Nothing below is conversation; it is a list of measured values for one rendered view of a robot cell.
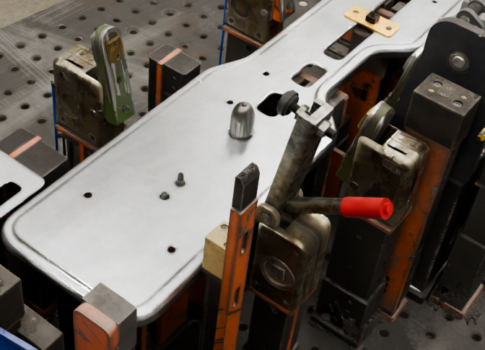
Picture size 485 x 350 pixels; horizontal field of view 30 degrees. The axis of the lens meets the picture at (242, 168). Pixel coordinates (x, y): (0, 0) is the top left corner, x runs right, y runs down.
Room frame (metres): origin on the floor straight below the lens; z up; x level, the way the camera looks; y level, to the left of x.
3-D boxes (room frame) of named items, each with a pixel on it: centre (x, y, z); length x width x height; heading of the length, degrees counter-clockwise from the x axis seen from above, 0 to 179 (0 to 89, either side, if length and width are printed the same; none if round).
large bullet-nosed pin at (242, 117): (0.89, 0.01, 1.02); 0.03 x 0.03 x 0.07
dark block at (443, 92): (0.87, -0.24, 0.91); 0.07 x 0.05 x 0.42; 59
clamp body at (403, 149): (0.83, -0.18, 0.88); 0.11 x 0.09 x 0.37; 59
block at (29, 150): (0.81, 0.27, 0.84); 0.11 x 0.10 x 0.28; 59
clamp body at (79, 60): (0.93, 0.22, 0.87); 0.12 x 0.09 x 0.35; 59
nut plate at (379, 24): (1.18, -0.17, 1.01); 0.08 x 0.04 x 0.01; 59
